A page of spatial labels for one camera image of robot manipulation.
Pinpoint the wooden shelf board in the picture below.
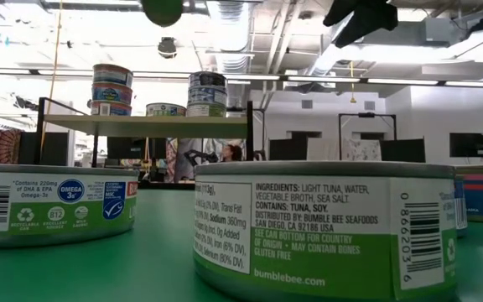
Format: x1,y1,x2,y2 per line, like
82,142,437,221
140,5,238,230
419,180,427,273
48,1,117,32
44,113,250,139

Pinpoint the yellow extension cable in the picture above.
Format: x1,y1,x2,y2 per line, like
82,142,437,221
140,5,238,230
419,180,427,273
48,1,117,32
39,0,65,148

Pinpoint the black label silver can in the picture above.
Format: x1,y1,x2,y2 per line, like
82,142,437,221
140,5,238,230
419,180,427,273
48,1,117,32
188,70,227,90

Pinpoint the blue white label silver can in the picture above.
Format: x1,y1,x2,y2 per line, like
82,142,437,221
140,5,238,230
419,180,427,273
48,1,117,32
187,86,228,107

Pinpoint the black gantry frame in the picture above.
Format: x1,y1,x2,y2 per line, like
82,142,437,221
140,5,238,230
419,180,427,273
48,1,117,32
338,112,397,163
201,106,267,160

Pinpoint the black cabinet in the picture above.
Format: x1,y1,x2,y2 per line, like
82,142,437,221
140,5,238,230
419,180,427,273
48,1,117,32
18,131,70,166

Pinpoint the black metal table frame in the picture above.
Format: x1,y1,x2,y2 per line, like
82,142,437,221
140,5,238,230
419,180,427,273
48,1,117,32
138,179,196,192

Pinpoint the green Bumble Bee tuna can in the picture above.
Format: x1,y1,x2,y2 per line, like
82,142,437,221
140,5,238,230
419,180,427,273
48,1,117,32
0,162,140,248
145,102,188,117
192,160,460,302

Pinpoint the green table mat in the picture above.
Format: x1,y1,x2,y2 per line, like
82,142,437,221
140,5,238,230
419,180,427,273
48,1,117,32
0,188,483,302

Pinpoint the long ceiling light strip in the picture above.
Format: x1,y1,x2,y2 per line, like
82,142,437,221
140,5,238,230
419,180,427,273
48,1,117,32
0,66,483,89

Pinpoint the black shelf frame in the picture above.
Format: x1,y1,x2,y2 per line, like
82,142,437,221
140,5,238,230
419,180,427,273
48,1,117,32
34,96,256,167

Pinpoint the person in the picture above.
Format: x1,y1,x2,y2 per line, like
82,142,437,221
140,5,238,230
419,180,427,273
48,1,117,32
220,143,245,163

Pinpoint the black monitor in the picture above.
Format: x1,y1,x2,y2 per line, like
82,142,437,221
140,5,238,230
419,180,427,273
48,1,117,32
379,138,426,164
449,132,483,159
268,130,309,161
106,136,168,160

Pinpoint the black ceiling dome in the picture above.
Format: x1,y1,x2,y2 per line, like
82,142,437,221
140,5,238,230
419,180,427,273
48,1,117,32
157,36,179,60

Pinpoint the floral cloth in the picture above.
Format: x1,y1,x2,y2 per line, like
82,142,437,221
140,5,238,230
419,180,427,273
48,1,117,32
341,138,383,162

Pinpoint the silver ventilation duct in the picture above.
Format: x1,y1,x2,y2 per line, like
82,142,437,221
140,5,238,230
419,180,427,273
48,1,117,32
306,0,392,79
205,0,254,111

